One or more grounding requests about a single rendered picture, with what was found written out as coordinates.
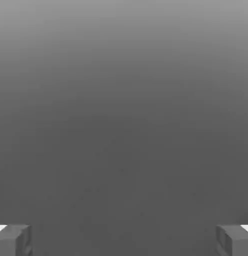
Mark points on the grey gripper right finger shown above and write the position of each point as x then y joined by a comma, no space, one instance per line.
236,242

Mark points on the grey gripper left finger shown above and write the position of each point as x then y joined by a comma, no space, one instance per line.
11,242

